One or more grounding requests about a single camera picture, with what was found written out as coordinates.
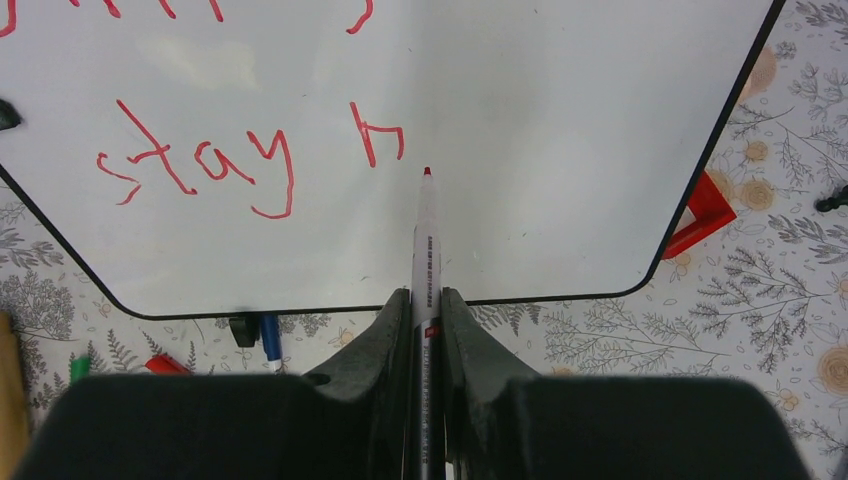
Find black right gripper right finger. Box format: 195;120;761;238
441;287;539;479

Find red object behind whiteboard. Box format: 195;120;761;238
661;173;737;260

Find small black bolt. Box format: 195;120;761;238
814;185;848;213

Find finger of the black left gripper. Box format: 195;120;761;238
0;99;23;131

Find green cap marker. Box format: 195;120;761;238
70;356;91;384

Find white whiteboard black frame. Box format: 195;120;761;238
1;1;783;319

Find wooden microphone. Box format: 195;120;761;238
1;312;30;475

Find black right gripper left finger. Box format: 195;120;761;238
304;289;411;479

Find floral patterned mat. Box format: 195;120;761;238
1;1;847;479

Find blue cap marker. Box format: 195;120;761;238
259;314;283;373

